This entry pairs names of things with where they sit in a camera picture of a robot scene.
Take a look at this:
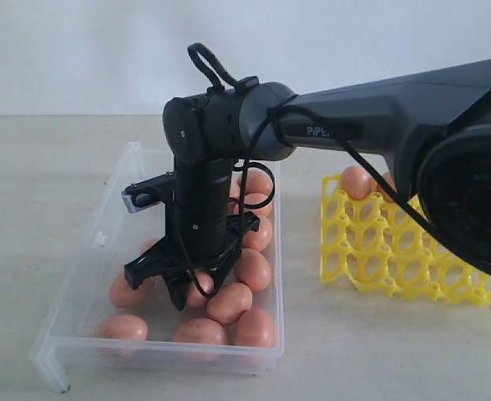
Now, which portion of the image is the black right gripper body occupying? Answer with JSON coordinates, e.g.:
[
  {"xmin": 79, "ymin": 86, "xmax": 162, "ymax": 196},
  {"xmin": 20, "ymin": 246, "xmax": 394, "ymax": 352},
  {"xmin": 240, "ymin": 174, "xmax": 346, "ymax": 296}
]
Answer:
[{"xmin": 171, "ymin": 157, "xmax": 240, "ymax": 268}]

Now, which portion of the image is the brown egg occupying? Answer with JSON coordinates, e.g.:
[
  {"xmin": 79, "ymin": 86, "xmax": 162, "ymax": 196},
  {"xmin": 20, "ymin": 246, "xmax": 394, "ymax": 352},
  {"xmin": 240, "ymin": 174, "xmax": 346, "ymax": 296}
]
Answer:
[
  {"xmin": 341, "ymin": 165, "xmax": 372, "ymax": 201},
  {"xmin": 234, "ymin": 308, "xmax": 276, "ymax": 348},
  {"xmin": 186, "ymin": 272, "xmax": 215, "ymax": 308},
  {"xmin": 139, "ymin": 238, "xmax": 159, "ymax": 255},
  {"xmin": 375, "ymin": 171, "xmax": 397, "ymax": 204},
  {"xmin": 229, "ymin": 180, "xmax": 240, "ymax": 201},
  {"xmin": 109, "ymin": 272, "xmax": 154, "ymax": 308},
  {"xmin": 242, "ymin": 216, "xmax": 273, "ymax": 252},
  {"xmin": 94, "ymin": 314, "xmax": 149, "ymax": 341},
  {"xmin": 206, "ymin": 282, "xmax": 253, "ymax": 326},
  {"xmin": 172, "ymin": 317, "xmax": 228, "ymax": 363},
  {"xmin": 243, "ymin": 192, "xmax": 273, "ymax": 216},
  {"xmin": 236, "ymin": 169, "xmax": 273, "ymax": 196},
  {"xmin": 234, "ymin": 248, "xmax": 271, "ymax": 292}
]

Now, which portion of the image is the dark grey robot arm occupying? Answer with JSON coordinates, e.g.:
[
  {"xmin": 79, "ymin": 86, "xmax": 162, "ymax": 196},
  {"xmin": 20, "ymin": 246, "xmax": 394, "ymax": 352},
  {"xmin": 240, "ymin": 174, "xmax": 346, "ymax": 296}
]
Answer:
[{"xmin": 122, "ymin": 59, "xmax": 491, "ymax": 309}]

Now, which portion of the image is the clear plastic container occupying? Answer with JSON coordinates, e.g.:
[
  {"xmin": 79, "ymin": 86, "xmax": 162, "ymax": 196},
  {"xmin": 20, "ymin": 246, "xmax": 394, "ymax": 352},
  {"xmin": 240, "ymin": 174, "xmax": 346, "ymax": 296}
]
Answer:
[{"xmin": 30, "ymin": 142, "xmax": 285, "ymax": 393}]

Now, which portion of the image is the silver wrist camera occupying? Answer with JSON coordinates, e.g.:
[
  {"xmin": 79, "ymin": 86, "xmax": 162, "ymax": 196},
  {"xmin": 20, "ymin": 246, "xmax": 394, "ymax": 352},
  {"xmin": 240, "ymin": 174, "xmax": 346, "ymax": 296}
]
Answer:
[{"xmin": 121, "ymin": 172, "xmax": 174, "ymax": 214}]

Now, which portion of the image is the black cable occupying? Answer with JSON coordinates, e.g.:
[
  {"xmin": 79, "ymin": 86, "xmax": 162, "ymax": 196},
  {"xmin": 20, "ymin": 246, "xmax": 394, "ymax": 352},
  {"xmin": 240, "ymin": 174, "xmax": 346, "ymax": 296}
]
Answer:
[{"xmin": 174, "ymin": 43, "xmax": 491, "ymax": 300}]

